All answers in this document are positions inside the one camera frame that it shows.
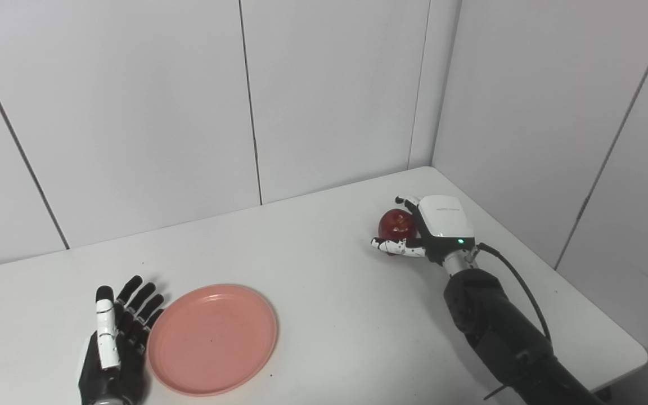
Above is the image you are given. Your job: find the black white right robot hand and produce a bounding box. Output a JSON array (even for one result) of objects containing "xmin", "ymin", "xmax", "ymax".
[{"xmin": 371, "ymin": 195, "xmax": 477, "ymax": 266}]

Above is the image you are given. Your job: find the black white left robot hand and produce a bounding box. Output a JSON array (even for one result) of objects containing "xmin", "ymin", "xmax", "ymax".
[{"xmin": 78, "ymin": 274, "xmax": 165, "ymax": 405}]

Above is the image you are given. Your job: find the red apple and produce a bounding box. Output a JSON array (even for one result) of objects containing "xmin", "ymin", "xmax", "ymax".
[{"xmin": 378, "ymin": 209, "xmax": 418, "ymax": 242}]

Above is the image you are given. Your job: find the pink round plate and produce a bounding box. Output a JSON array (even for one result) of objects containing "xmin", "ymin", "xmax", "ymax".
[{"xmin": 147, "ymin": 284, "xmax": 278, "ymax": 397}]

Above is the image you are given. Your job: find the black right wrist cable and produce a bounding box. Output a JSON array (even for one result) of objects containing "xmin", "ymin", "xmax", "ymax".
[{"xmin": 470, "ymin": 243, "xmax": 553, "ymax": 401}]

